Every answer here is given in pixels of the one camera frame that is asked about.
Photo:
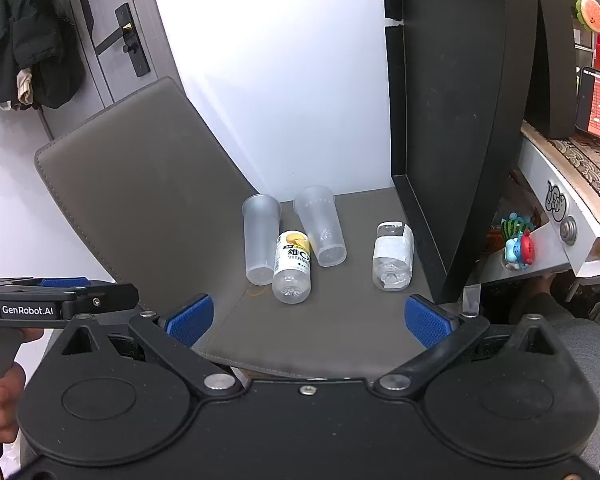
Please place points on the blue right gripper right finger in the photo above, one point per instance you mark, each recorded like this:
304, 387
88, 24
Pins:
446, 324

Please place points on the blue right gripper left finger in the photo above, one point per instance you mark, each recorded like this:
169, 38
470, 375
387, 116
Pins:
180, 326

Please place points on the clear cup with white label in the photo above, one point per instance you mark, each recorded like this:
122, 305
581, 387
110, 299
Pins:
393, 256

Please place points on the frosted plastic cup left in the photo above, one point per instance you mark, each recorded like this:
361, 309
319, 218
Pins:
260, 219

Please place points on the frosted HEYTEA plastic cup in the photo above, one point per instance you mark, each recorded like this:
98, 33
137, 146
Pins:
315, 206

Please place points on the person's left hand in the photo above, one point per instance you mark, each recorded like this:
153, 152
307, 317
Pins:
12, 377

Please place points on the yellow label vitamin bottle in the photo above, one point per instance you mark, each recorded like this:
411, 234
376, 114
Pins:
292, 268

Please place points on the black jacket hanging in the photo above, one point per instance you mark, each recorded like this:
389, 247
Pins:
40, 61

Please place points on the black cardboard box tray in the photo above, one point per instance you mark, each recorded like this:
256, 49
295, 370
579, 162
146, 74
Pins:
459, 73

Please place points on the tablet screen red picture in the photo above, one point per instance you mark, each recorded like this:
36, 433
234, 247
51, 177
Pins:
588, 102

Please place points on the watermelon slice decoration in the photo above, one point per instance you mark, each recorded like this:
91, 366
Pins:
588, 14

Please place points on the grey door with black handle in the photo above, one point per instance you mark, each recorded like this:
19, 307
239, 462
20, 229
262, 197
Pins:
123, 47

